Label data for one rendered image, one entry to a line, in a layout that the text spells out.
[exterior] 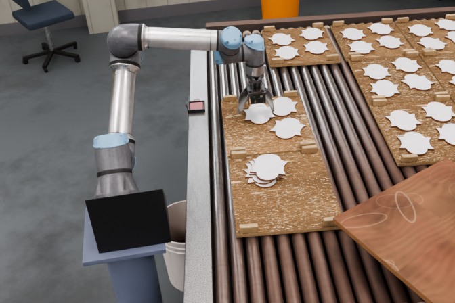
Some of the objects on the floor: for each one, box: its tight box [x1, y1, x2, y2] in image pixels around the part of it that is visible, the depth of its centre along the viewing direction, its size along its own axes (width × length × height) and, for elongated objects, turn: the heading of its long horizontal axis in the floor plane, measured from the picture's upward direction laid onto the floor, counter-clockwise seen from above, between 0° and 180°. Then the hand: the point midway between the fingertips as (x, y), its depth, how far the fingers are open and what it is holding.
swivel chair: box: [0, 0, 81, 73], centre depth 467 cm, size 55×53×95 cm
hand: (255, 111), depth 226 cm, fingers open, 14 cm apart
